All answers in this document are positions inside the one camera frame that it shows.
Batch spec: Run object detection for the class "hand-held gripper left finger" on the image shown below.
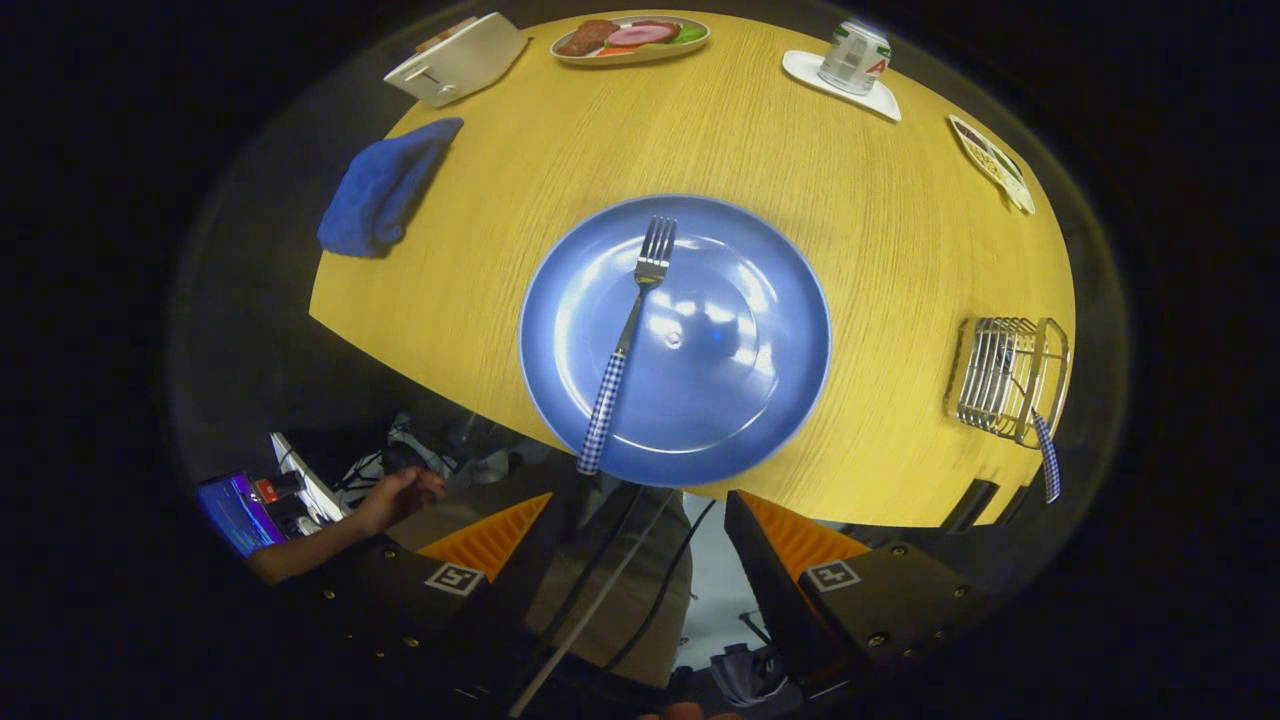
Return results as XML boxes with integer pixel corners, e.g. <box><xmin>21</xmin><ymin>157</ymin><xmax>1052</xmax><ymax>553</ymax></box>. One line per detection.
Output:
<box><xmin>298</xmin><ymin>492</ymin><xmax>557</xmax><ymax>701</ymax></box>

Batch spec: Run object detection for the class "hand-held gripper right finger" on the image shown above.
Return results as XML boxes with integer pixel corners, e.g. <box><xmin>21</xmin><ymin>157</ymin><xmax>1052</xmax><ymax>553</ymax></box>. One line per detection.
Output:
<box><xmin>724</xmin><ymin>490</ymin><xmax>996</xmax><ymax>703</ymax></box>

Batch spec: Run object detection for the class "fork with checkered handle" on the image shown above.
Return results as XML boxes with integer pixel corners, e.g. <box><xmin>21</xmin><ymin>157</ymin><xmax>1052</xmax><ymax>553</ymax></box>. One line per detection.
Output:
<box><xmin>577</xmin><ymin>216</ymin><xmax>678</xmax><ymax>476</ymax></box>

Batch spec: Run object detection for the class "spoon with checkered handle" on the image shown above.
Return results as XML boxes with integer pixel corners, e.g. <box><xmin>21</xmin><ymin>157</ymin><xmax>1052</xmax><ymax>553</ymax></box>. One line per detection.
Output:
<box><xmin>995</xmin><ymin>340</ymin><xmax>1062</xmax><ymax>504</ymax></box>

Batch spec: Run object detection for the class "dark grey bag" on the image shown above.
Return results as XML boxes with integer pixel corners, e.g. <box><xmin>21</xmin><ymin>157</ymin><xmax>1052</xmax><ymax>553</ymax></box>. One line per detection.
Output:
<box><xmin>708</xmin><ymin>640</ymin><xmax>791</xmax><ymax>707</ymax></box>

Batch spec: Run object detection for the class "blue round plate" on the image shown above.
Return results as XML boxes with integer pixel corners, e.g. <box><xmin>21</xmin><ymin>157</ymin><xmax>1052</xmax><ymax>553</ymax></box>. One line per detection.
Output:
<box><xmin>518</xmin><ymin>194</ymin><xmax>833</xmax><ymax>488</ymax></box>

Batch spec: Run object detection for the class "white power strip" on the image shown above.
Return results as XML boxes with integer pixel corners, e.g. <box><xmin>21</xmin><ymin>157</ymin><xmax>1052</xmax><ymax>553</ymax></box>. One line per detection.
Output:
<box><xmin>270</xmin><ymin>432</ymin><xmax>346</xmax><ymax>524</ymax></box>

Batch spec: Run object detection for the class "lit screen device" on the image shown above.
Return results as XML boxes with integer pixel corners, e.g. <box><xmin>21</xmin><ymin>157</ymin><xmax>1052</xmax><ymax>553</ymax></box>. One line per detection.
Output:
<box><xmin>196</xmin><ymin>473</ymin><xmax>286</xmax><ymax>558</ymax></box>

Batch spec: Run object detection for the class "blue folded cloth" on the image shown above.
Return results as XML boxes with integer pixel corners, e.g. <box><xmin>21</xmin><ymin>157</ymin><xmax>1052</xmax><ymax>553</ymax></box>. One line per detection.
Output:
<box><xmin>317</xmin><ymin>117</ymin><xmax>465</xmax><ymax>259</ymax></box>

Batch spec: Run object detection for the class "divided snack tray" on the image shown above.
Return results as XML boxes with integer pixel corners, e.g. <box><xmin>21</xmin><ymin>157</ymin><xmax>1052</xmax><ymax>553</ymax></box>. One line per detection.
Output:
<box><xmin>948</xmin><ymin>114</ymin><xmax>1037</xmax><ymax>215</ymax></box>

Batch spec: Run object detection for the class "white square coaster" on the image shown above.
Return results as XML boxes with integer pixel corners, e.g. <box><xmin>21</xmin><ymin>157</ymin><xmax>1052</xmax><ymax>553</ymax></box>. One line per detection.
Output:
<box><xmin>782</xmin><ymin>50</ymin><xmax>902</xmax><ymax>123</ymax></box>

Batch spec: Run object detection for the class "white toaster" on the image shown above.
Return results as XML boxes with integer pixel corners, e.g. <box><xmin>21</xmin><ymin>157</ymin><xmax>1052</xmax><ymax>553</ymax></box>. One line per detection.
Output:
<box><xmin>384</xmin><ymin>12</ymin><xmax>529</xmax><ymax>108</ymax></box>

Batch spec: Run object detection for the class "white drink bottle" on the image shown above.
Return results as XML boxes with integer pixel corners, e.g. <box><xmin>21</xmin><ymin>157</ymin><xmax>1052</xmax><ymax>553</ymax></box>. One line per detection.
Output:
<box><xmin>818</xmin><ymin>21</ymin><xmax>892</xmax><ymax>96</ymax></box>

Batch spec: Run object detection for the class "oval plate of food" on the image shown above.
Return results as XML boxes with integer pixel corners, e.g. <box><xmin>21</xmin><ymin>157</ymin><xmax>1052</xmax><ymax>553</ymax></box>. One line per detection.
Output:
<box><xmin>550</xmin><ymin>15</ymin><xmax>711</xmax><ymax>67</ymax></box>

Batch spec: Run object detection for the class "brown toast slice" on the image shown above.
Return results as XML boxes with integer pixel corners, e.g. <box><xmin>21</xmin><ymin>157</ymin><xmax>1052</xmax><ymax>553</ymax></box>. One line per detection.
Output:
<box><xmin>415</xmin><ymin>15</ymin><xmax>479</xmax><ymax>53</ymax></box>

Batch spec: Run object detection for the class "white cable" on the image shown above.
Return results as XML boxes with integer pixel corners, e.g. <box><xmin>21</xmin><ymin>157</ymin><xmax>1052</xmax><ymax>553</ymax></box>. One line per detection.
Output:
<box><xmin>508</xmin><ymin>488</ymin><xmax>683</xmax><ymax>719</ymax></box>

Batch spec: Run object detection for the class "black cable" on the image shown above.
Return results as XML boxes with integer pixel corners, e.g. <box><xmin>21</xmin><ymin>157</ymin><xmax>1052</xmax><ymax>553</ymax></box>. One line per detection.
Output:
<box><xmin>530</xmin><ymin>485</ymin><xmax>646</xmax><ymax>651</ymax></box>
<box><xmin>600</xmin><ymin>498</ymin><xmax>719</xmax><ymax>673</ymax></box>

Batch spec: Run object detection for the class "tangled cables bundle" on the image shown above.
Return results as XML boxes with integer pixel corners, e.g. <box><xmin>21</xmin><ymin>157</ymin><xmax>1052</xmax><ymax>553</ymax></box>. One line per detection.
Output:
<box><xmin>335</xmin><ymin>413</ymin><xmax>463</xmax><ymax>493</ymax></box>

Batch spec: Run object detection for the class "metal wire basket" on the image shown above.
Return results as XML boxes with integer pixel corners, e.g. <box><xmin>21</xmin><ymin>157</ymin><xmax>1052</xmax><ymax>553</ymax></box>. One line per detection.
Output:
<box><xmin>944</xmin><ymin>317</ymin><xmax>1071</xmax><ymax>449</ymax></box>

